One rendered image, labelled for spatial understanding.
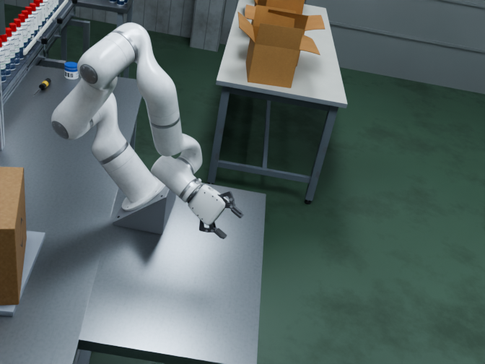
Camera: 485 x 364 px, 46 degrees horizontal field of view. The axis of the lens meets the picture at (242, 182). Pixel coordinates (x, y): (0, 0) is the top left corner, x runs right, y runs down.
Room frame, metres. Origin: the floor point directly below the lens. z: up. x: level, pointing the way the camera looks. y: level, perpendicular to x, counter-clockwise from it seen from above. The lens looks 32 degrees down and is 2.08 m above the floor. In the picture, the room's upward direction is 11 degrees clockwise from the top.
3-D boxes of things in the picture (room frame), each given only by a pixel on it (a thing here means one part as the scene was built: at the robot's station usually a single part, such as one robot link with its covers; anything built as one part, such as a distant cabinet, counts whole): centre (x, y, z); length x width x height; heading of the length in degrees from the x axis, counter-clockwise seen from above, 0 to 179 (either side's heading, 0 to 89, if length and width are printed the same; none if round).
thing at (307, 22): (3.86, -0.06, 0.96); 0.53 x 0.45 x 0.37; 94
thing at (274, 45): (3.47, -0.04, 0.97); 0.51 x 0.42 x 0.37; 98
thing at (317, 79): (4.32, -0.09, 0.39); 2.20 x 0.80 x 0.78; 2
